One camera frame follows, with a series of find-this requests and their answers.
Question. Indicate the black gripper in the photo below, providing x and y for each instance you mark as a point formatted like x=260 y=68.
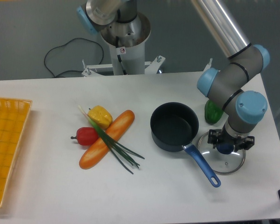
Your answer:
x=226 y=141

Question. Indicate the glass lid blue knob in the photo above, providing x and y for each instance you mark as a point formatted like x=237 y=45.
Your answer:
x=222 y=164

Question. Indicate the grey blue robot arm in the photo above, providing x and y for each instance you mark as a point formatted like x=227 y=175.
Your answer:
x=245 y=109

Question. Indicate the green bell pepper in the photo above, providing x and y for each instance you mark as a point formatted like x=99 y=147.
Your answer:
x=212 y=113

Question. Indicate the green spring onion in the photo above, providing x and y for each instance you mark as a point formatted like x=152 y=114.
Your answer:
x=112 y=144

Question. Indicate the yellow bell pepper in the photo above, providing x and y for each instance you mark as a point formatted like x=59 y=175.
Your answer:
x=100 y=116

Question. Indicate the orange baguette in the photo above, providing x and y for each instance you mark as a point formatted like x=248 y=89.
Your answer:
x=107 y=140

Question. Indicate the red bell pepper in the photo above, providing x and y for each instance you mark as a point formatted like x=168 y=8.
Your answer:
x=85 y=136

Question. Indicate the yellow woven basket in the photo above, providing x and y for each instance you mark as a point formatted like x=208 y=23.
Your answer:
x=13 y=117

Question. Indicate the dark saucepan blue handle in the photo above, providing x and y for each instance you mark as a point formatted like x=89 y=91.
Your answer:
x=173 y=127

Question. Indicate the white pedestal base frame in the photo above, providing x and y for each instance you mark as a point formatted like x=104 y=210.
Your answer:
x=100 y=68

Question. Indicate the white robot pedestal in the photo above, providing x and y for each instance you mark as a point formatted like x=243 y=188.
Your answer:
x=126 y=43

